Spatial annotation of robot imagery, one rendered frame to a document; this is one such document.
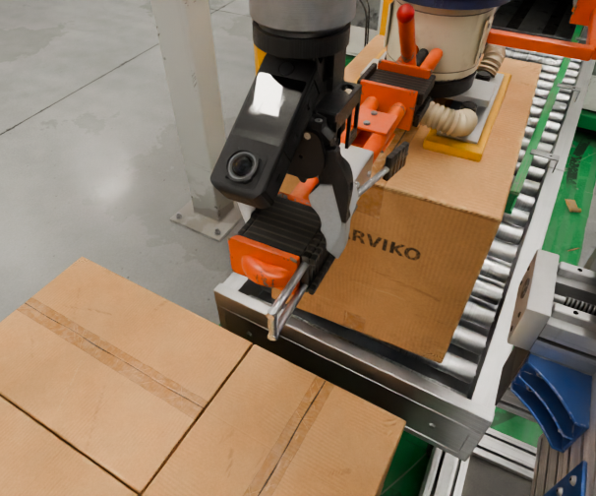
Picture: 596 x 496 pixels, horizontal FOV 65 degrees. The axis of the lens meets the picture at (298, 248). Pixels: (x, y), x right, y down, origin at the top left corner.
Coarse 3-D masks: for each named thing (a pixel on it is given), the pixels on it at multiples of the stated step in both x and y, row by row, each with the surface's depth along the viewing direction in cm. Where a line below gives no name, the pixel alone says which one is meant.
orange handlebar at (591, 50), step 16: (592, 16) 91; (496, 32) 84; (512, 32) 84; (592, 32) 84; (416, 48) 79; (528, 48) 83; (544, 48) 82; (560, 48) 81; (576, 48) 80; (592, 48) 79; (432, 64) 75; (368, 96) 67; (352, 112) 63; (368, 112) 63; (384, 112) 63; (400, 112) 64; (352, 128) 61; (368, 128) 60; (384, 128) 60; (352, 144) 62; (368, 144) 58; (384, 144) 60; (304, 192) 51; (256, 272) 43; (272, 272) 43; (288, 272) 43
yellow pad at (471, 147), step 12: (480, 72) 93; (504, 84) 96; (492, 96) 91; (504, 96) 93; (456, 108) 88; (468, 108) 83; (480, 108) 88; (492, 108) 89; (480, 120) 85; (492, 120) 86; (432, 132) 83; (480, 132) 82; (432, 144) 81; (444, 144) 80; (456, 144) 80; (468, 144) 80; (480, 144) 80; (468, 156) 79; (480, 156) 79
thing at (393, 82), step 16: (384, 64) 71; (400, 64) 70; (368, 80) 69; (384, 80) 69; (400, 80) 69; (416, 80) 69; (432, 80) 67; (384, 96) 66; (400, 96) 65; (416, 96) 64; (416, 112) 67; (400, 128) 68
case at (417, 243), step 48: (384, 48) 113; (528, 96) 96; (288, 192) 85; (384, 192) 75; (432, 192) 73; (480, 192) 74; (384, 240) 82; (432, 240) 77; (480, 240) 73; (336, 288) 96; (384, 288) 90; (432, 288) 84; (384, 336) 99; (432, 336) 93
